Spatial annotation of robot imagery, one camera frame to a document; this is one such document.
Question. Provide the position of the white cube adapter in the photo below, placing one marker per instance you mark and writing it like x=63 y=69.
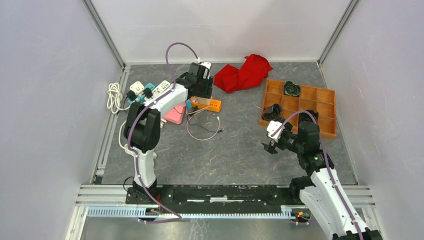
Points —
x=137 y=88

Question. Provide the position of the orange power strip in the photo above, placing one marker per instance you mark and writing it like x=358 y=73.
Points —
x=214 y=105

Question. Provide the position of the pink power strip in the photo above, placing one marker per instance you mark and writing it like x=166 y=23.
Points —
x=176 y=114

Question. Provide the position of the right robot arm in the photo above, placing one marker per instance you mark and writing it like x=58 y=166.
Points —
x=320 y=189

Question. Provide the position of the beige cube plug adapter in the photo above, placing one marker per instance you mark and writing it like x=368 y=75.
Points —
x=201 y=100

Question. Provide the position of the white power strip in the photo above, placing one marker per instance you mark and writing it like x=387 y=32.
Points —
x=159 y=89

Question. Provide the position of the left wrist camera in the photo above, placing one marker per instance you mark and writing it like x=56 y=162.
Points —
x=206 y=67

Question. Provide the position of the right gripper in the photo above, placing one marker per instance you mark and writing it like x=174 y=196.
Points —
x=273 y=143

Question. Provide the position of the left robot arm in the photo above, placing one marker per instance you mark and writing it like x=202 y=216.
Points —
x=142 y=129

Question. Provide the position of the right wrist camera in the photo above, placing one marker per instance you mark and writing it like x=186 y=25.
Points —
x=274 y=129

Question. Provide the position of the red cloth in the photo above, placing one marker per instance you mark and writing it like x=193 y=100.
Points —
x=251 y=74

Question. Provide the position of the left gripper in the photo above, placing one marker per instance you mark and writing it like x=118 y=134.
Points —
x=208 y=92

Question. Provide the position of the orange compartment tray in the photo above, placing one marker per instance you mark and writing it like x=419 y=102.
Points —
x=319 y=99

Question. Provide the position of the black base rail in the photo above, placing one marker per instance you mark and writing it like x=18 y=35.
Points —
x=215 y=199

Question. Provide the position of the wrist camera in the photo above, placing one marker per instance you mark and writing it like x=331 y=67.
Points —
x=274 y=129
x=206 y=67

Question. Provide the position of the blue plug adapter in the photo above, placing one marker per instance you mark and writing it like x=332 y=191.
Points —
x=188 y=104

